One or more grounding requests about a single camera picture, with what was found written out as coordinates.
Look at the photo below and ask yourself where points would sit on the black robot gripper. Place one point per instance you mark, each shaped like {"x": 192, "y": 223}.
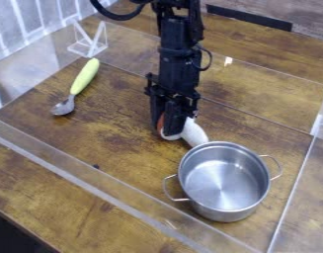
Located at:
{"x": 172, "y": 88}

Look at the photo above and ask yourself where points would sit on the white plush mushroom red cap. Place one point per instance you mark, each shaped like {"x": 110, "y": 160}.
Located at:
{"x": 193, "y": 133}

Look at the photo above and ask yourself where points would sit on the silver metal pot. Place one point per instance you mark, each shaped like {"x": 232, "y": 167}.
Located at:
{"x": 224, "y": 179}

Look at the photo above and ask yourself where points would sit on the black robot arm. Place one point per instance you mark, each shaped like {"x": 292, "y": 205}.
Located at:
{"x": 181, "y": 27}

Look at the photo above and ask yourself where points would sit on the clear acrylic triangle stand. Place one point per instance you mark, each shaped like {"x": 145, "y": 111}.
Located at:
{"x": 88, "y": 46}

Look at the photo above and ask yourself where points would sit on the black strip on table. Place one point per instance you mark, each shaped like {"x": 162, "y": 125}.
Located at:
{"x": 252, "y": 18}

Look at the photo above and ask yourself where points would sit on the yellow handled metal spoon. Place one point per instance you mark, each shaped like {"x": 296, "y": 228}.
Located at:
{"x": 84, "y": 78}

